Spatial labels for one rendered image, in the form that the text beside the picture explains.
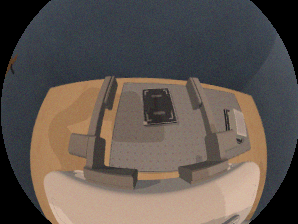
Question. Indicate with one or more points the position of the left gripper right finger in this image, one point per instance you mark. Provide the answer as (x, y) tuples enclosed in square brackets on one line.
[(216, 143)]

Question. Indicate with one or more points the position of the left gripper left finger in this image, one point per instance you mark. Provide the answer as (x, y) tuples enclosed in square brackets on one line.
[(92, 148)]

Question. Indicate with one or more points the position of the beige deep-well block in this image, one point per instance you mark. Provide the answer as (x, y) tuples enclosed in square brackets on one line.
[(237, 123)]

